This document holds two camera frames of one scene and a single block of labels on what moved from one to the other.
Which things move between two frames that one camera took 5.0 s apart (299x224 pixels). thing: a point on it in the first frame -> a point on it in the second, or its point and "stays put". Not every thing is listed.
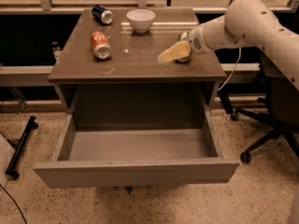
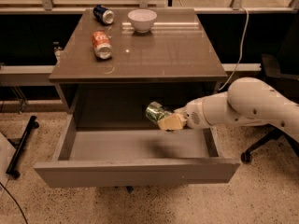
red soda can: (101, 46) stays put
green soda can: (183, 37) -> (155, 111)
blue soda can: (102, 14) stays put
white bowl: (141, 20) stays put
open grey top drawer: (120, 158) stays put
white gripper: (196, 41) -> (192, 116)
